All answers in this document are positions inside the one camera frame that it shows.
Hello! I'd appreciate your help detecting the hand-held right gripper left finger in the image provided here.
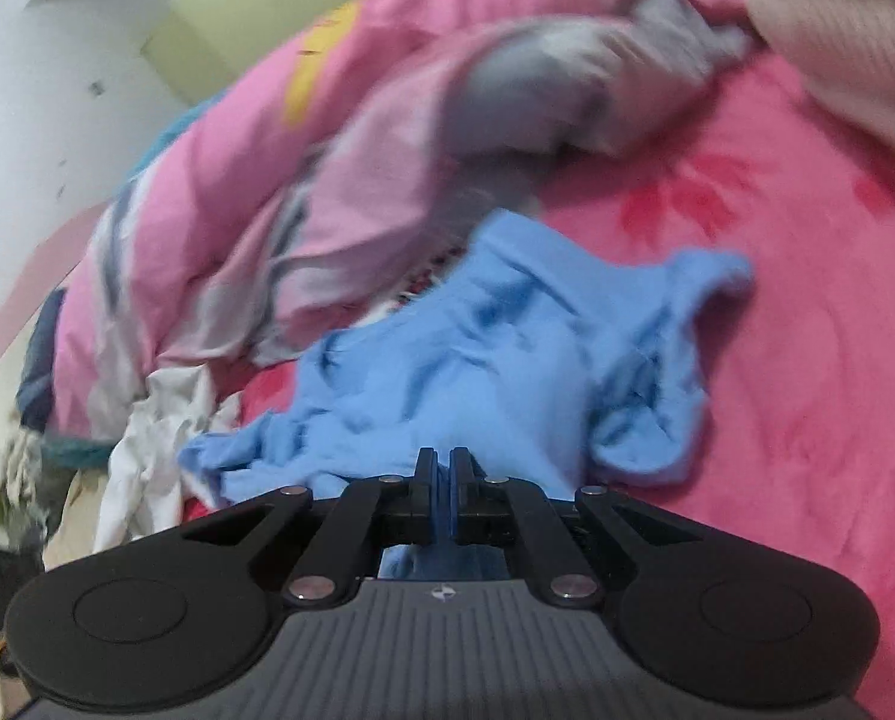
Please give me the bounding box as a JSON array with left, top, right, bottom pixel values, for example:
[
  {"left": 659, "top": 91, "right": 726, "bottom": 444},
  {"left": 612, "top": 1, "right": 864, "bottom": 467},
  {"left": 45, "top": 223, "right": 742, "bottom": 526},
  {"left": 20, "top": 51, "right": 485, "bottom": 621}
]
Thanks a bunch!
[{"left": 181, "top": 448, "right": 440, "bottom": 608}]

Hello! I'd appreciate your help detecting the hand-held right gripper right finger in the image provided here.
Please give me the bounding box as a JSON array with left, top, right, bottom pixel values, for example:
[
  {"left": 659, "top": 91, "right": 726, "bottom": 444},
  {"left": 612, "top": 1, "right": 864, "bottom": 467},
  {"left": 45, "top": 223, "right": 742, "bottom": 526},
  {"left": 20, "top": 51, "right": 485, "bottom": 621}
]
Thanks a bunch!
[{"left": 449, "top": 448, "right": 707, "bottom": 608}]

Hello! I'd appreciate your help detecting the blue t-shirt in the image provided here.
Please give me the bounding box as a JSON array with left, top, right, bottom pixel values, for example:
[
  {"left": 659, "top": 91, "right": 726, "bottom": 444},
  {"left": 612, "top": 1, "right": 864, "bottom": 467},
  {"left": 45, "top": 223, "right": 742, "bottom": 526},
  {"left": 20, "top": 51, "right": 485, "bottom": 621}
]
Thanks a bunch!
[{"left": 179, "top": 208, "right": 755, "bottom": 582}]

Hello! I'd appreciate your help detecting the white crumpled cloth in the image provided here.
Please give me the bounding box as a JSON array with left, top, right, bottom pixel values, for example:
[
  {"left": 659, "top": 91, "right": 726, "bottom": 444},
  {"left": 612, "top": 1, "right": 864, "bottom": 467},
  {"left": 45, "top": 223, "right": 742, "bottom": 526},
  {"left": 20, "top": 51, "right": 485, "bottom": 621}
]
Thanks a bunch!
[{"left": 91, "top": 364, "right": 254, "bottom": 552}]

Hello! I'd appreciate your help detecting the pink patterned quilt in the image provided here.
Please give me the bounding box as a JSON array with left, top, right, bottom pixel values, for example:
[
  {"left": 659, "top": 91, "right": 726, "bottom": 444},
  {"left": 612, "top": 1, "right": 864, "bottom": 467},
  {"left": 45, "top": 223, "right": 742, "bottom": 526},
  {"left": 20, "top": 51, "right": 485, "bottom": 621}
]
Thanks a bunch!
[{"left": 16, "top": 0, "right": 764, "bottom": 451}]

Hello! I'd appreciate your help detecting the pink floral fleece blanket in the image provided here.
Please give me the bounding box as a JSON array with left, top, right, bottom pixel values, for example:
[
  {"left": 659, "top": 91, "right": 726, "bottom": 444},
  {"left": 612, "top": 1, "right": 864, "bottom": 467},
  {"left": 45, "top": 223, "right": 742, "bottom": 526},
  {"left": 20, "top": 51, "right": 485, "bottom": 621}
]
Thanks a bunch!
[{"left": 185, "top": 52, "right": 895, "bottom": 720}]

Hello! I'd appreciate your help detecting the dark blue cloth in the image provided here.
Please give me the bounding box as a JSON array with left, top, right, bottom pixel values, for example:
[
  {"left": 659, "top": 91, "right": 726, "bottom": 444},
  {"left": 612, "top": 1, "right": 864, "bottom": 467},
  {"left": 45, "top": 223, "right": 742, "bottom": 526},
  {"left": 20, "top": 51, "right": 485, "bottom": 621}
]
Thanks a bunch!
[{"left": 16, "top": 289, "right": 70, "bottom": 436}]

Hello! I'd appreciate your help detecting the pink bed headboard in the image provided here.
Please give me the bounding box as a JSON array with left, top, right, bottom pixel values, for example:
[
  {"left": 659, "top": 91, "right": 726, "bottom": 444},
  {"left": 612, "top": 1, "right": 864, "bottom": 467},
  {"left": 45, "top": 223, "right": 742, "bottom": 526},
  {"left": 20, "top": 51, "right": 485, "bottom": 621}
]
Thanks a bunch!
[{"left": 0, "top": 202, "right": 115, "bottom": 556}]

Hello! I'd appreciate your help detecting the pale green wardrobe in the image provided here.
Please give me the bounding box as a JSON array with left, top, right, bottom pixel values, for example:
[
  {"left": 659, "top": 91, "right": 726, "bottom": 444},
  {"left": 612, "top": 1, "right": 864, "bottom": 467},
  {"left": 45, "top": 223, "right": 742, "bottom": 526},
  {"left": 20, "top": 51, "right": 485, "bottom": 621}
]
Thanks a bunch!
[{"left": 140, "top": 0, "right": 374, "bottom": 102}]

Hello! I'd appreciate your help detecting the pink striped knit sweater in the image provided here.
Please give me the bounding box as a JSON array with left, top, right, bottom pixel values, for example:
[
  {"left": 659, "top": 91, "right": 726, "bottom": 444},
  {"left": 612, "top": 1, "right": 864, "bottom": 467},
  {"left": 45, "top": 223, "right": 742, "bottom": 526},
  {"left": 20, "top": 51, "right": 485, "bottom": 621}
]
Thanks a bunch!
[{"left": 747, "top": 0, "right": 895, "bottom": 166}]

